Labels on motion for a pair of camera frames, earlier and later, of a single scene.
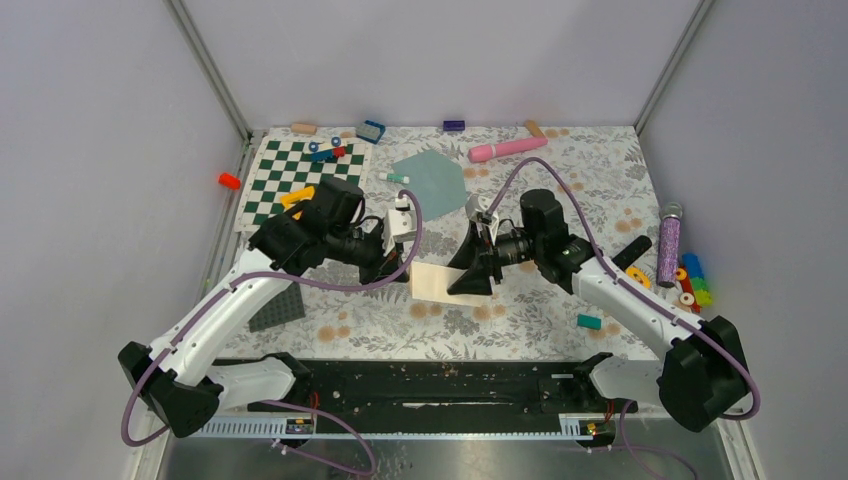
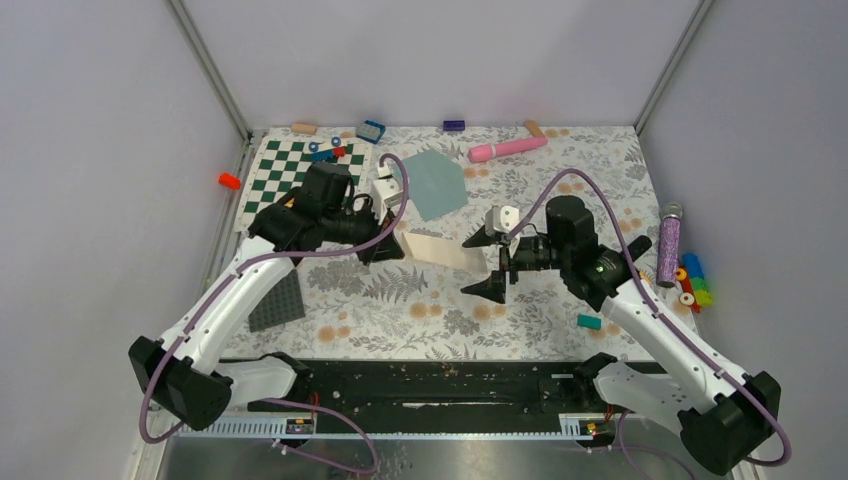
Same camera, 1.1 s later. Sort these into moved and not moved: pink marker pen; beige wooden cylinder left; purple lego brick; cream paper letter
Moved: cream paper letter
Not moved: pink marker pen; purple lego brick; beige wooden cylinder left
